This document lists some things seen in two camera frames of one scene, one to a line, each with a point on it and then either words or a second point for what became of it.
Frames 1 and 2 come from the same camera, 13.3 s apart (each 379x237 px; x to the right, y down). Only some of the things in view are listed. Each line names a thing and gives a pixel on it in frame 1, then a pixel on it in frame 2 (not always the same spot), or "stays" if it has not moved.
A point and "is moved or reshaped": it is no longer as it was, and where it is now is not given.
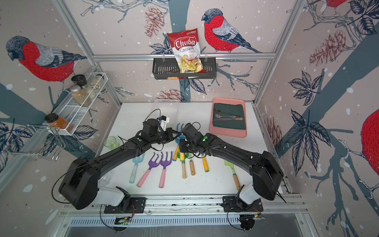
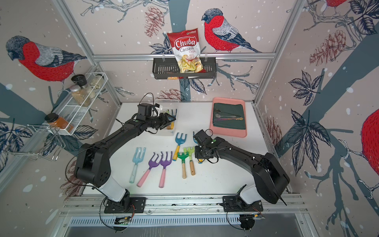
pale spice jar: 96,82 stays
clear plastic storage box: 169,108 stays
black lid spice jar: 79,79 stays
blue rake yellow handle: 179,137 -> 172,124
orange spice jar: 53,119 stays
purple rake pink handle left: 151,165 stays
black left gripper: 169,131 -> 166,122
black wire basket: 167,68 stays
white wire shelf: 80,100 stays
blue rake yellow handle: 205,164 is moved or reshaped
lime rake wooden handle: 237,181 -> 169,127
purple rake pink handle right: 165,164 stays
